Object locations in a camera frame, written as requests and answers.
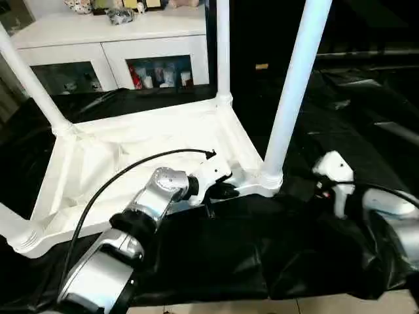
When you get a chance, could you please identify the white plastic table top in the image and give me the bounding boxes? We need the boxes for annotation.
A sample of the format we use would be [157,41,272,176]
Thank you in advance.
[6,94,284,260]

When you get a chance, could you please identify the white plastic table leg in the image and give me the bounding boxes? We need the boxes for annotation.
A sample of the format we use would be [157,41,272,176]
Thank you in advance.
[0,202,40,253]
[0,22,73,135]
[263,0,334,191]
[214,0,234,101]

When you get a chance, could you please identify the black plastic mat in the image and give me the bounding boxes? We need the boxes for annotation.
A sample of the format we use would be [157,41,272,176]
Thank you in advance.
[0,65,419,310]

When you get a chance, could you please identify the red bottle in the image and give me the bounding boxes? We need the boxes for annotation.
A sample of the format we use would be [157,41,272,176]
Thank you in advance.
[129,65,144,90]

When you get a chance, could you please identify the white cabinet with glass doors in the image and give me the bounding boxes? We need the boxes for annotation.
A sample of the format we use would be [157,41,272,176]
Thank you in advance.
[9,3,211,95]

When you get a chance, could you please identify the pink soft toy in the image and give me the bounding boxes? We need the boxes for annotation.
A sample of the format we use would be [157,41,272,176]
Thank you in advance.
[169,0,199,9]

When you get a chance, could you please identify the dark patterned jar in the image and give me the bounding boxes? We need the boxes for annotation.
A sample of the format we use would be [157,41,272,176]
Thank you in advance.
[106,8,136,26]

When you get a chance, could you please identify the grey curtain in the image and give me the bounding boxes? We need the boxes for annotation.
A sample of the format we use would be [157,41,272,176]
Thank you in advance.
[0,65,27,122]

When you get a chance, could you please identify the white spotted ornament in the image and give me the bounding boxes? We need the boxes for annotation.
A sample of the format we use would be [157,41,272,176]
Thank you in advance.
[64,0,93,14]

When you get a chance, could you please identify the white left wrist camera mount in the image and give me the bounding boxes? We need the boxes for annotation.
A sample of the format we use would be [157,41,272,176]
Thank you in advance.
[188,156,234,207]

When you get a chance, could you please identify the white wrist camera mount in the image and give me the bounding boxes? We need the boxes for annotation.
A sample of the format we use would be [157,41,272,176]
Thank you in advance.
[311,150,356,220]
[188,156,234,207]

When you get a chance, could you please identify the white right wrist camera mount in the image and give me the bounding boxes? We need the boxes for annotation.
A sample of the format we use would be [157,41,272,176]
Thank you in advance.
[311,150,356,220]

